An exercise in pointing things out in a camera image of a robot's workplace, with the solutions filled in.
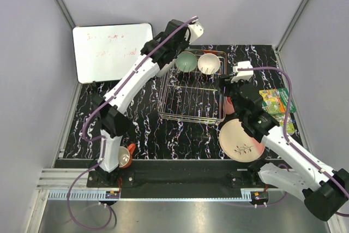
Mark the green ceramic bowl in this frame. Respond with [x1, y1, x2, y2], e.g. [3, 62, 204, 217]
[175, 51, 197, 73]

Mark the small white bowl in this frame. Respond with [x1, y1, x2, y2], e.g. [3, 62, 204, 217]
[197, 53, 220, 75]

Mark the large white plate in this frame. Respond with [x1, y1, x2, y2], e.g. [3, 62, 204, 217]
[156, 64, 173, 77]

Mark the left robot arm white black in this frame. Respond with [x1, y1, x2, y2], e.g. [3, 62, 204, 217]
[95, 20, 191, 187]

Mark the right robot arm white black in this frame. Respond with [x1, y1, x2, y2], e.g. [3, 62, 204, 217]
[218, 75, 348, 222]

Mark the pink plastic cup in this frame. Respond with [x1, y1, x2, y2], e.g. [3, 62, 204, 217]
[225, 97, 235, 115]

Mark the green children's book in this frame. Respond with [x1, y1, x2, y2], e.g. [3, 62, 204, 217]
[259, 88, 296, 135]

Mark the pink cream floral plate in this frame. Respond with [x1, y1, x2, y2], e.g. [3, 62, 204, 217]
[219, 119, 265, 163]

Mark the black marble pattern mat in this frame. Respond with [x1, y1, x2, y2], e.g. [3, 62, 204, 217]
[55, 45, 285, 168]

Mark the orange mug white inside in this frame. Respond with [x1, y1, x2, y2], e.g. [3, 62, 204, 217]
[118, 143, 136, 169]

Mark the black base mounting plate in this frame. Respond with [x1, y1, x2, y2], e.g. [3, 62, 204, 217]
[87, 159, 265, 200]

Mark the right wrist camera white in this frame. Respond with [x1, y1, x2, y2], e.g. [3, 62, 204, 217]
[231, 61, 254, 83]

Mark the wire dish rack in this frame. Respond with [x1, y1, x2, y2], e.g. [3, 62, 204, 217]
[157, 49, 227, 124]

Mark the white whiteboard black frame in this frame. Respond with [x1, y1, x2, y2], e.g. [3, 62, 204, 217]
[72, 23, 153, 84]

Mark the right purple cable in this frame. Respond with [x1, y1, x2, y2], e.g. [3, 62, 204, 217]
[226, 66, 349, 217]

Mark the purple cable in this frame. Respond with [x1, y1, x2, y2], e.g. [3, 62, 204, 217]
[67, 16, 198, 232]
[226, 66, 349, 217]

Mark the grey slotted cable duct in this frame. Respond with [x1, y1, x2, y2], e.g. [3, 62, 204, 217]
[47, 188, 253, 201]

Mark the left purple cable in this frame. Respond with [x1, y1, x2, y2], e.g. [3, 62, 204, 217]
[67, 16, 198, 232]

